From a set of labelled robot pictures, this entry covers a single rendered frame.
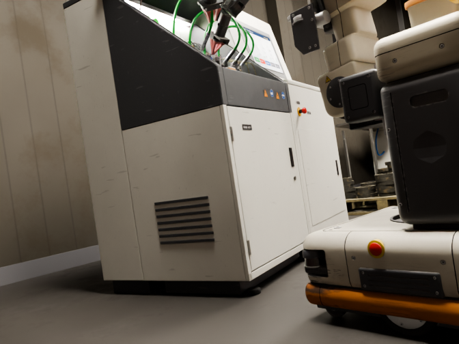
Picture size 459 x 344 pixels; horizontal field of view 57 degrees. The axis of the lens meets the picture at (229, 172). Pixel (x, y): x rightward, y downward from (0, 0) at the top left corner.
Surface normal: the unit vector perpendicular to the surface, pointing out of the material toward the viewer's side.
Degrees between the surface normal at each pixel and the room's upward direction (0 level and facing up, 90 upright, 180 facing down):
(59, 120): 90
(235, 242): 90
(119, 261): 90
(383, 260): 90
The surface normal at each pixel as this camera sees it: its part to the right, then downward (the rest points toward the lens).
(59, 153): 0.67, -0.11
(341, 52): -0.73, 0.11
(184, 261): -0.52, 0.07
